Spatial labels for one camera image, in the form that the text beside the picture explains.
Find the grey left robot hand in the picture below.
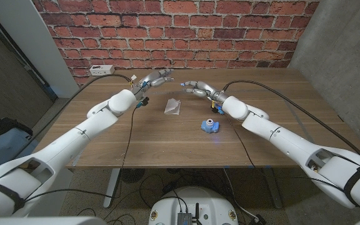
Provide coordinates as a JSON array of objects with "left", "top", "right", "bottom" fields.
[{"left": 132, "top": 67, "right": 174, "bottom": 96}]

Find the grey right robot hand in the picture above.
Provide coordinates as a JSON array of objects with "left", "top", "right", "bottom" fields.
[{"left": 179, "top": 79, "right": 229, "bottom": 103}]

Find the white paper shipping label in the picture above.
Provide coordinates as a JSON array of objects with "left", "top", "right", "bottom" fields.
[{"left": 164, "top": 98, "right": 181, "bottom": 116}]

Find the white power strip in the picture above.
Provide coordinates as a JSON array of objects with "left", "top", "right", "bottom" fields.
[{"left": 89, "top": 64, "right": 116, "bottom": 77}]

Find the red brick printed backdrop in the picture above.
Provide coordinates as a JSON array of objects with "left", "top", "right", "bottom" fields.
[{"left": 31, "top": 0, "right": 321, "bottom": 87}]

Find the round black floor fan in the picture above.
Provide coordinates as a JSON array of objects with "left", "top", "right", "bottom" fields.
[{"left": 119, "top": 168, "right": 146, "bottom": 184}]

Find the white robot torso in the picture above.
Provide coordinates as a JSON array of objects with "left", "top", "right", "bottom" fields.
[{"left": 147, "top": 186, "right": 239, "bottom": 225}]

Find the white table leg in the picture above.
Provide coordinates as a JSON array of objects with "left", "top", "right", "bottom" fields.
[{"left": 103, "top": 167, "right": 121, "bottom": 208}]

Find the grey table leg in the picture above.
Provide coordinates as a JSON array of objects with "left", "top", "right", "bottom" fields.
[{"left": 262, "top": 167, "right": 284, "bottom": 209}]

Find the grey metal box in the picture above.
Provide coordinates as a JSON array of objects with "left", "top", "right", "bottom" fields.
[{"left": 176, "top": 212, "right": 193, "bottom": 225}]

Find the blue toy camera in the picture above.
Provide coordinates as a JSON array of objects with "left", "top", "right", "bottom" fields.
[{"left": 201, "top": 118, "right": 220, "bottom": 134}]

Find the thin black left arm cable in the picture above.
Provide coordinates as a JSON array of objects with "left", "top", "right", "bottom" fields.
[{"left": 25, "top": 106, "right": 139, "bottom": 203}]

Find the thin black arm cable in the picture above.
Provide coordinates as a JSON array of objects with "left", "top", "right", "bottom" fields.
[
  {"left": 25, "top": 106, "right": 139, "bottom": 203},
  {"left": 225, "top": 114, "right": 360, "bottom": 219}
]

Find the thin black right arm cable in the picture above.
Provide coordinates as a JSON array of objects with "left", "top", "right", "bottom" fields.
[{"left": 225, "top": 114, "right": 360, "bottom": 219}]

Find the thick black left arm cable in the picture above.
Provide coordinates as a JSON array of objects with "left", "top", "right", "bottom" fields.
[{"left": 12, "top": 73, "right": 134, "bottom": 159}]

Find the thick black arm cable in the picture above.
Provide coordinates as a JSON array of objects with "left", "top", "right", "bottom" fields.
[
  {"left": 12, "top": 73, "right": 134, "bottom": 159},
  {"left": 222, "top": 79, "right": 360, "bottom": 159}
]

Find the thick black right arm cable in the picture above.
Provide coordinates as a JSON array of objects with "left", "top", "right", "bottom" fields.
[{"left": 222, "top": 79, "right": 360, "bottom": 159}]

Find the white floor cable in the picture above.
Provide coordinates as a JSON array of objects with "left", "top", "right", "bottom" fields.
[{"left": 222, "top": 167, "right": 259, "bottom": 221}]

